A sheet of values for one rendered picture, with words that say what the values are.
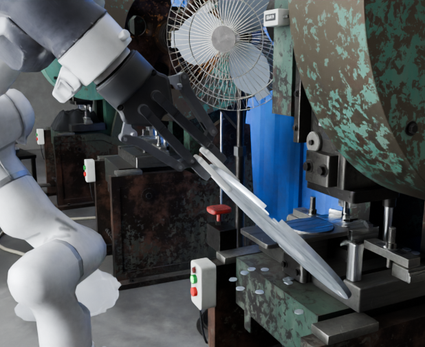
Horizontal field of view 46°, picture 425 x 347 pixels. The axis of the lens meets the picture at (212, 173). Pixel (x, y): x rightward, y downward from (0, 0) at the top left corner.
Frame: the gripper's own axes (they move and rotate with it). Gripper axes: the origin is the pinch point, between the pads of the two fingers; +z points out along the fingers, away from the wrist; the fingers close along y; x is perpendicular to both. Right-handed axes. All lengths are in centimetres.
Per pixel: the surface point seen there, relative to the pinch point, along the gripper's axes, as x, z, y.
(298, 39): 9.2, -1.3, 25.7
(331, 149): 42, 36, 28
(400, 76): -5.9, 9.0, 28.0
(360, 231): 37, 56, 18
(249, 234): 43, 35, -2
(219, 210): 72, 38, -2
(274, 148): 266, 128, 66
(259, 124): 288, 115, 75
